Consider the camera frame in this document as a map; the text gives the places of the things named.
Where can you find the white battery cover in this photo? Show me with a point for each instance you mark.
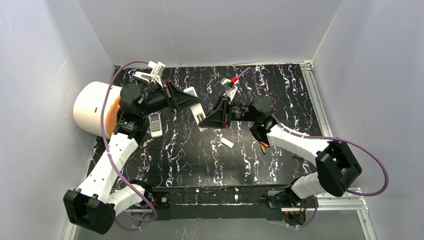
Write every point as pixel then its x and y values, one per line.
pixel 227 142

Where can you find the orange battery upper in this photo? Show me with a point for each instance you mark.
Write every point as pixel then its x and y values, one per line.
pixel 264 144

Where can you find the white remote with dark buttons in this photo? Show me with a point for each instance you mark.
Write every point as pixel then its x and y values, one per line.
pixel 155 123

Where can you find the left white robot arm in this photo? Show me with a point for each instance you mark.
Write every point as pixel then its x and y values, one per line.
pixel 121 116

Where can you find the white slim remote control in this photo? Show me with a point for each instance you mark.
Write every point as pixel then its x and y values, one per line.
pixel 197 109

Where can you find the orange battery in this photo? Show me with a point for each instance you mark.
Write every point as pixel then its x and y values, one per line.
pixel 263 149
pixel 264 144

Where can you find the orange battery lower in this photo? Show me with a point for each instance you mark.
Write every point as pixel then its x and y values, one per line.
pixel 263 149

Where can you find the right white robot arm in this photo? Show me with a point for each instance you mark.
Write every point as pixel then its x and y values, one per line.
pixel 336 166

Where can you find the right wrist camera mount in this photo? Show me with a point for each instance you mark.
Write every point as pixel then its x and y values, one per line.
pixel 231 87

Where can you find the small white clip object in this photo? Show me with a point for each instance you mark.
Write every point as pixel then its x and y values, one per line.
pixel 142 76

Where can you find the white drum orange lid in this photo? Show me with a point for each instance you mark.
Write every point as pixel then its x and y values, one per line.
pixel 88 105

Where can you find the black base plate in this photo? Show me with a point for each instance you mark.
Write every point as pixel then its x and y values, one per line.
pixel 271 202

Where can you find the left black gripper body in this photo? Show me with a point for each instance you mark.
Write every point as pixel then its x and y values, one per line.
pixel 168 95

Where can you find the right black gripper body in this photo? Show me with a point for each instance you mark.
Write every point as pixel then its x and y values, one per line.
pixel 226 112

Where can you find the aluminium frame rail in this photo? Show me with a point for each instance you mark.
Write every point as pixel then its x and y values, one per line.
pixel 98 216

